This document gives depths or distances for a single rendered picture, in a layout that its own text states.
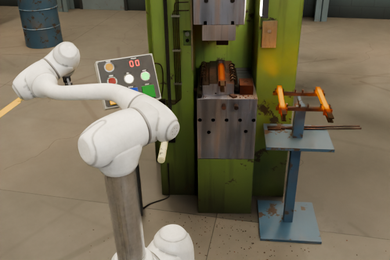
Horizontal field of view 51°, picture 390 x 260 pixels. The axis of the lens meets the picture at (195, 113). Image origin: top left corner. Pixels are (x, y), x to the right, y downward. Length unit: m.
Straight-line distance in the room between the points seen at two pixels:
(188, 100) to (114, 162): 1.62
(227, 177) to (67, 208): 1.22
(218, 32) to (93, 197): 1.63
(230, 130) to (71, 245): 1.30
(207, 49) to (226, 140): 0.71
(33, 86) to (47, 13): 5.23
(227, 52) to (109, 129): 1.93
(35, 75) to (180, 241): 0.83
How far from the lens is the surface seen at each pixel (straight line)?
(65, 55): 1.68
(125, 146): 1.23
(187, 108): 2.83
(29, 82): 1.68
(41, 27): 6.88
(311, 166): 3.66
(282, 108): 2.35
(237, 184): 2.92
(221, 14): 2.46
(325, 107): 2.43
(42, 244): 3.05
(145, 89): 2.47
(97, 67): 2.45
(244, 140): 2.72
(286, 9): 2.64
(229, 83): 2.60
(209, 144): 2.74
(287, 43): 2.70
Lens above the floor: 2.01
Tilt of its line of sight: 27 degrees down
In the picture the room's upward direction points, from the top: 1 degrees counter-clockwise
